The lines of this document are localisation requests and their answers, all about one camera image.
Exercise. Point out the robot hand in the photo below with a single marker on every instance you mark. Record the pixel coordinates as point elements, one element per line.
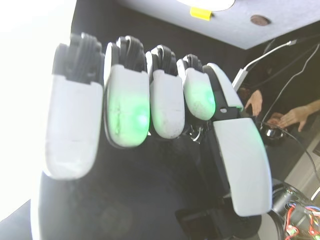
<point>125,187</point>

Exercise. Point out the person's hand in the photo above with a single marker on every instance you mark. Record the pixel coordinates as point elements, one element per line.
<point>292,117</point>
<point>256,102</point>

